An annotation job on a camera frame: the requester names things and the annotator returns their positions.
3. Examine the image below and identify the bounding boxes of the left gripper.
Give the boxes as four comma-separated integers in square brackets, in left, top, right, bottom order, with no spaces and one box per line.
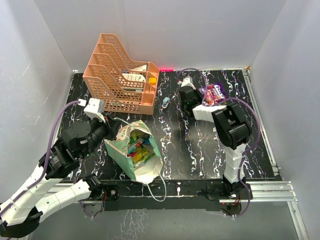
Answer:
[81,111,123,159]

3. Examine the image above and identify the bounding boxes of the purple Fox's candy bag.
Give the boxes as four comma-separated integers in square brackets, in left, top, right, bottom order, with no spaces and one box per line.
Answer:
[198,82,227,105]

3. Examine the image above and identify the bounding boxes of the green patterned paper bag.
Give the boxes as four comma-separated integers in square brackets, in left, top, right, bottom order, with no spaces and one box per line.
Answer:
[104,117,167,202]

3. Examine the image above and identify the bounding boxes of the pink red snack packet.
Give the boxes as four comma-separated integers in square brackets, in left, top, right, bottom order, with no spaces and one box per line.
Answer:
[127,139,143,156]

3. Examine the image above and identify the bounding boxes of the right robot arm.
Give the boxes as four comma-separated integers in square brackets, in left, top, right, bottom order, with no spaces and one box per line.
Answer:
[179,86,253,201]

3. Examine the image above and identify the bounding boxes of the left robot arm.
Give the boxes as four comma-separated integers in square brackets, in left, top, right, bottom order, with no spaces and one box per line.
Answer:
[0,117,121,239]

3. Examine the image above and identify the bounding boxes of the light blue padlock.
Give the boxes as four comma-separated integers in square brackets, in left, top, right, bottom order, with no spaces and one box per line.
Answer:
[162,97,171,109]

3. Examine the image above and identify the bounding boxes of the yellow sticky notes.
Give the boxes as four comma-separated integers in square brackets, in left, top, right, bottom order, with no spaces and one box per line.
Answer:
[148,77,157,85]

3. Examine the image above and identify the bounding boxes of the yellow snack packet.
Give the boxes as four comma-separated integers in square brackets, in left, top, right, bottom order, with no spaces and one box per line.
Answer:
[131,147,155,169]

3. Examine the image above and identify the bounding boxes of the orange plastic file organizer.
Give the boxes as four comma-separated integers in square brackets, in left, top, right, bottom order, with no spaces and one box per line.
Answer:
[82,33,160,115]

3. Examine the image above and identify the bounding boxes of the white papers in organizer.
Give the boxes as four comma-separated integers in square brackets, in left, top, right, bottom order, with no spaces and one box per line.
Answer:
[122,64,148,82]

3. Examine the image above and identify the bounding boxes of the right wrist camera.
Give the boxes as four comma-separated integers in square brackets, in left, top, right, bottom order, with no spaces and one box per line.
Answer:
[178,76,196,90]

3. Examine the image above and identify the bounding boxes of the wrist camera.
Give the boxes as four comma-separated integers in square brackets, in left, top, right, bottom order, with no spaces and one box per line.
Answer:
[78,97,106,123]
[178,76,196,90]

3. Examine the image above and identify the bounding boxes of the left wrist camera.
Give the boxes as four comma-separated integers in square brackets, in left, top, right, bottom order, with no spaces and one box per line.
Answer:
[78,97,106,123]

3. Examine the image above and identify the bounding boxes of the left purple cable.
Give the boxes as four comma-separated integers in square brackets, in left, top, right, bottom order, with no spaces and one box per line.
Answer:
[0,100,81,218]

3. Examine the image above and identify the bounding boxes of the black front mounting rail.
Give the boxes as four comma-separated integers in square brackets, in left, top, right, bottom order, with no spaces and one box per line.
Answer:
[102,179,221,211]

